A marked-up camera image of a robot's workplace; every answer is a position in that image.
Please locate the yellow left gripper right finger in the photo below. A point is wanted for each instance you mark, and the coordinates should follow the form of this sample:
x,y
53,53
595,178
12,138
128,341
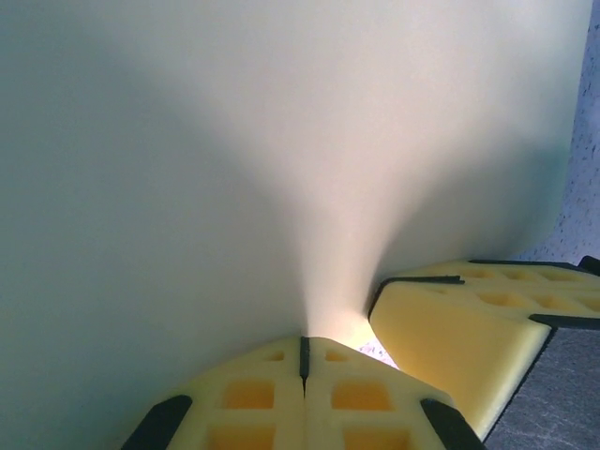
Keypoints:
x,y
361,398

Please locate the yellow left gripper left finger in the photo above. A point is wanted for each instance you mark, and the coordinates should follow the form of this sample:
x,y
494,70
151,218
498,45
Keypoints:
x,y
248,398

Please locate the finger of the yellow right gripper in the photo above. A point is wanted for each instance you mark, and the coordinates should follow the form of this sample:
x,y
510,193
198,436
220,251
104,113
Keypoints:
x,y
450,271
445,337

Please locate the yellow cloth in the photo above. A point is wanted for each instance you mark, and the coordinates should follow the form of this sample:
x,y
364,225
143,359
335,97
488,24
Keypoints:
x,y
234,164

